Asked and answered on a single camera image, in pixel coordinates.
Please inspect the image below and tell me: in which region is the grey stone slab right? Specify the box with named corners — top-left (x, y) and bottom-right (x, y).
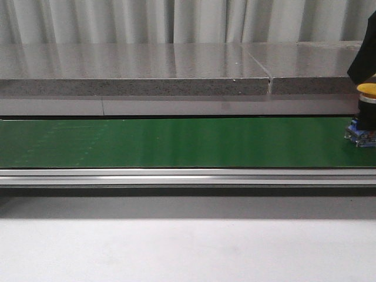
top-left (241, 41), bottom-right (361, 95)

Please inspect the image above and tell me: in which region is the aluminium conveyor side rail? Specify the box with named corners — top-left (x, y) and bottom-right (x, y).
top-left (1, 168), bottom-right (375, 187)

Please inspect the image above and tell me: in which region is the white cabinet front panel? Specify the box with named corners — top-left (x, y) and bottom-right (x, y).
top-left (1, 94), bottom-right (358, 116)

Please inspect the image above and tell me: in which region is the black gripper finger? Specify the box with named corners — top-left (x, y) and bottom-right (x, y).
top-left (347, 12), bottom-right (375, 85)

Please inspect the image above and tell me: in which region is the grey stone countertop slab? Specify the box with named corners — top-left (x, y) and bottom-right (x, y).
top-left (1, 43), bottom-right (269, 98)

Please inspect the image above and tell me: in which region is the green conveyor belt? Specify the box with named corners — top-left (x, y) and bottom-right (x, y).
top-left (1, 117), bottom-right (375, 168)

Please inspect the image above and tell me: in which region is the white pleated curtain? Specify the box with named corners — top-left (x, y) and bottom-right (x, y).
top-left (1, 0), bottom-right (375, 44)

